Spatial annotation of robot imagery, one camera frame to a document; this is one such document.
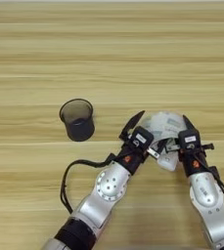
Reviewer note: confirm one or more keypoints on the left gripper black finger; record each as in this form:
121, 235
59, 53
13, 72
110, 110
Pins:
153, 153
131, 125

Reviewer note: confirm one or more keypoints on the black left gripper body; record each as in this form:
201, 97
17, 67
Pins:
131, 159

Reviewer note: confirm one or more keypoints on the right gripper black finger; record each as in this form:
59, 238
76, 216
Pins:
208, 146
187, 124

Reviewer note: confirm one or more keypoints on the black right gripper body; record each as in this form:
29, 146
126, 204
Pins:
193, 162

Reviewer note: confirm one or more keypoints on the clear packing tape roll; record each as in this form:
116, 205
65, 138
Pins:
164, 125

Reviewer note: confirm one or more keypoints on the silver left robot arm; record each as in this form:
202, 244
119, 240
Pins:
107, 188

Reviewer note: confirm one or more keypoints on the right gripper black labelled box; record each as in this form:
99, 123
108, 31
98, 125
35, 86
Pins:
189, 138

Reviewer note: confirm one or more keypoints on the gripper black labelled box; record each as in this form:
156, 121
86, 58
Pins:
189, 138
142, 138

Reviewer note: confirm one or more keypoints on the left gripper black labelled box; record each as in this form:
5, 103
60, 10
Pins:
142, 138

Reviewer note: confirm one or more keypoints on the black mesh pen cup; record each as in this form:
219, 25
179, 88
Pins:
79, 128

